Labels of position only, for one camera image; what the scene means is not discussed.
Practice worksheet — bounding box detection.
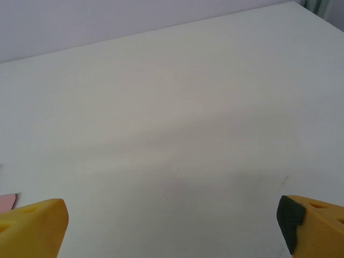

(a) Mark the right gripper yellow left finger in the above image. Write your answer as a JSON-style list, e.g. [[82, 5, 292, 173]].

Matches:
[[0, 198, 69, 258]]

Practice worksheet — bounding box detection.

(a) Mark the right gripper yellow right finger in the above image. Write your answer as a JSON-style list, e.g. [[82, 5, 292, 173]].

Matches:
[[276, 195, 344, 258]]

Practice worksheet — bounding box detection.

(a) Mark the pink cloth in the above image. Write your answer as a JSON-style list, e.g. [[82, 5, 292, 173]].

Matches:
[[0, 192, 21, 215]]

